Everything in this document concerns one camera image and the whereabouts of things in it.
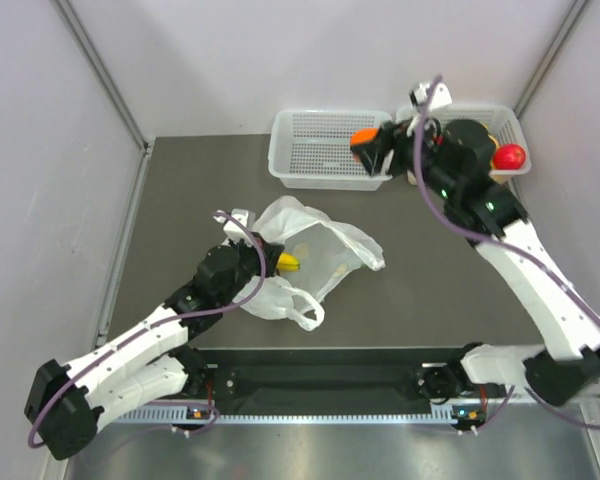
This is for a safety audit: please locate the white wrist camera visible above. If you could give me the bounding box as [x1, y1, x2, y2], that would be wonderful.
[407, 82, 452, 134]
[213, 208, 256, 247]

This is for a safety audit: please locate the red apple right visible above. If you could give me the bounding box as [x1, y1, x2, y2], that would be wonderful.
[491, 144, 526, 170]

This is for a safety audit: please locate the white plastic bag with fruit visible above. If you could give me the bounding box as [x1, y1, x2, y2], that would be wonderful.
[234, 196, 385, 332]

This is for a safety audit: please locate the empty white plastic basket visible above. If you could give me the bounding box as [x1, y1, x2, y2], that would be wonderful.
[267, 109, 391, 191]

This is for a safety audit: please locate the yellow banana in bag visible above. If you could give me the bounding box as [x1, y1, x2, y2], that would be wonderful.
[276, 252, 300, 272]

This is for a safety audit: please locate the orange fruit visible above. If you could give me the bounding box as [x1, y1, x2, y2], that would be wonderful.
[486, 132, 500, 163]

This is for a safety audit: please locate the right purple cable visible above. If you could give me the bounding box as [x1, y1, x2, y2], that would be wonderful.
[412, 74, 600, 430]

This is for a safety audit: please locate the orange tangerine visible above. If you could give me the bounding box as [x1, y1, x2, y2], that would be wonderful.
[350, 128, 379, 146]

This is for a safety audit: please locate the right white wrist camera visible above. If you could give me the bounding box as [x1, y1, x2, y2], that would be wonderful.
[407, 82, 452, 134]

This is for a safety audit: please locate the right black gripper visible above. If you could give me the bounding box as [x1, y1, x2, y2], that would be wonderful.
[353, 110, 456, 201]

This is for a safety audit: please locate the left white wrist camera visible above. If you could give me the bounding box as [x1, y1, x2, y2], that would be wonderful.
[213, 208, 256, 247]

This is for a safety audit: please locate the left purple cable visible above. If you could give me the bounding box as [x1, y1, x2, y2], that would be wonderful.
[27, 209, 267, 448]

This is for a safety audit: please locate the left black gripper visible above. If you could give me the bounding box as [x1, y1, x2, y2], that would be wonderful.
[218, 232, 284, 306]

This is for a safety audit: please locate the white basket holding fruit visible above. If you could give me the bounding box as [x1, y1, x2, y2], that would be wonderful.
[398, 103, 530, 192]

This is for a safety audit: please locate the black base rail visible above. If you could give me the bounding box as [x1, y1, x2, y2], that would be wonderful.
[196, 347, 481, 417]

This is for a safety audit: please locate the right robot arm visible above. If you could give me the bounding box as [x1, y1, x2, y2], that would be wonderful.
[349, 117, 600, 407]

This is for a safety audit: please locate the grey slotted cable duct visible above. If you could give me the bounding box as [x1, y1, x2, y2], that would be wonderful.
[114, 403, 482, 426]

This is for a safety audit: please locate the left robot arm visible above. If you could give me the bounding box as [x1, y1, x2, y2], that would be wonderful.
[24, 236, 284, 460]

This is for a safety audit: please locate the purple cable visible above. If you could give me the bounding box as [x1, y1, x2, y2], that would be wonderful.
[412, 74, 600, 430]
[27, 209, 267, 448]

